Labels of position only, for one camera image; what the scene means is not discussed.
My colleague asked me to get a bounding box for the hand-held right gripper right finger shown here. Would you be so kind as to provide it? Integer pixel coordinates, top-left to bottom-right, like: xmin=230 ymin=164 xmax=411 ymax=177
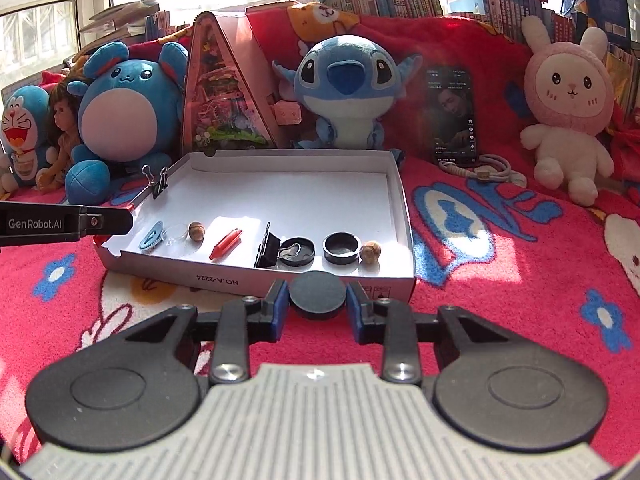
xmin=346 ymin=281 xmax=561 ymax=385

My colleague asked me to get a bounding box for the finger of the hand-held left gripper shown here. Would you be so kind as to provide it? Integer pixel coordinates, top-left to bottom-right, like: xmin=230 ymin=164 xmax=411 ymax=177
xmin=77 ymin=205 xmax=135 ymax=237

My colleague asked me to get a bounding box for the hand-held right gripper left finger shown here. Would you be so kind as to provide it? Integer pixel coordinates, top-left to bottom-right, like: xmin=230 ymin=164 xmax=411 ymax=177
xmin=75 ymin=280 xmax=290 ymax=385

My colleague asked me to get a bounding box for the blue hair clip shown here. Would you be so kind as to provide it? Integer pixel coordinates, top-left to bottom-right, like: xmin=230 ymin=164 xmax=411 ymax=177
xmin=137 ymin=220 xmax=166 ymax=251

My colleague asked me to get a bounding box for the black round lid with bumps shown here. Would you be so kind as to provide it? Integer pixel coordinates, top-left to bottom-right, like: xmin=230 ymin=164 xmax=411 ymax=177
xmin=277 ymin=236 xmax=316 ymax=267

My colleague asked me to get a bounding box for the black binder clip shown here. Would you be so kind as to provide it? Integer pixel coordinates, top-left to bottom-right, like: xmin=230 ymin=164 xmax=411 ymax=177
xmin=141 ymin=164 xmax=171 ymax=199
xmin=254 ymin=221 xmax=302 ymax=268

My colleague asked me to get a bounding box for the clear plastic cup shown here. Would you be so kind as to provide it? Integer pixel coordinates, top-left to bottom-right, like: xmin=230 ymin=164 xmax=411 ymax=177
xmin=162 ymin=224 xmax=190 ymax=246

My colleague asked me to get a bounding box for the red plastic clip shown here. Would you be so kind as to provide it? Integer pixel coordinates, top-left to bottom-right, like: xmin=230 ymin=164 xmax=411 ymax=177
xmin=210 ymin=228 xmax=243 ymax=261

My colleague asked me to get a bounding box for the white cardboard box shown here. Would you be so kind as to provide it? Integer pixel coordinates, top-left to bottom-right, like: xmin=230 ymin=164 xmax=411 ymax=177
xmin=93 ymin=149 xmax=417 ymax=303

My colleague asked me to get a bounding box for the blue robot cat plush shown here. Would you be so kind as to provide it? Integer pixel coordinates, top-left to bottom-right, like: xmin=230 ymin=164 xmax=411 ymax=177
xmin=0 ymin=85 xmax=58 ymax=193

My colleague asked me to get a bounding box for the blue round mouse plush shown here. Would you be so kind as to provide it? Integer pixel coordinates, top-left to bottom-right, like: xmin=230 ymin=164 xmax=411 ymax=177
xmin=65 ymin=41 xmax=190 ymax=206

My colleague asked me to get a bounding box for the brown-haired doll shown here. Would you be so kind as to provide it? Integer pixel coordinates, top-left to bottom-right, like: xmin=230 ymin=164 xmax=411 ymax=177
xmin=35 ymin=77 xmax=86 ymax=191

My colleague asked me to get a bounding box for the red printed blanket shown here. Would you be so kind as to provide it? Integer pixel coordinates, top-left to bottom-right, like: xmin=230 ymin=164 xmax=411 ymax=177
xmin=0 ymin=0 xmax=640 ymax=461

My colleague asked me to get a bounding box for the pink triangular dollhouse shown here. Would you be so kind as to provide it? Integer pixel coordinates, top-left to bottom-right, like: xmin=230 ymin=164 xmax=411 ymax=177
xmin=179 ymin=10 xmax=303 ymax=156

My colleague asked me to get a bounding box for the stack of papers and books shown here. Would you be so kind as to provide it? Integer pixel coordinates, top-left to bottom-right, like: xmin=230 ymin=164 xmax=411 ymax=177
xmin=79 ymin=2 xmax=171 ymax=43

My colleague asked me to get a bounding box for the window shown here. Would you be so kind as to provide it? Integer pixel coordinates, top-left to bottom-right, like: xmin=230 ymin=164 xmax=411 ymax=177
xmin=0 ymin=0 xmax=321 ymax=86

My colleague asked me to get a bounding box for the black smartphone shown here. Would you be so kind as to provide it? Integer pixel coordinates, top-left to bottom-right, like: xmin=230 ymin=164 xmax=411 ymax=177
xmin=426 ymin=66 xmax=480 ymax=167

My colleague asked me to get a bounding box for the blue alien plush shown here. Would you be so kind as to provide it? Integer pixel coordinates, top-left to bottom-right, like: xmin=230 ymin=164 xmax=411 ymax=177
xmin=272 ymin=35 xmax=423 ymax=151

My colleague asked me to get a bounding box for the pink bunny plush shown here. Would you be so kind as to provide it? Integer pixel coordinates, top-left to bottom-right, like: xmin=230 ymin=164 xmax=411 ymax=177
xmin=520 ymin=16 xmax=615 ymax=206

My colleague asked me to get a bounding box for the red cloth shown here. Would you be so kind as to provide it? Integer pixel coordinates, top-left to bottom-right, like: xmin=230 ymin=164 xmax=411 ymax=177
xmin=607 ymin=110 xmax=640 ymax=171

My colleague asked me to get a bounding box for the white charging cable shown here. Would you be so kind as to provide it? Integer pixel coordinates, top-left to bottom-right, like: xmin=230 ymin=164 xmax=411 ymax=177
xmin=437 ymin=154 xmax=528 ymax=185

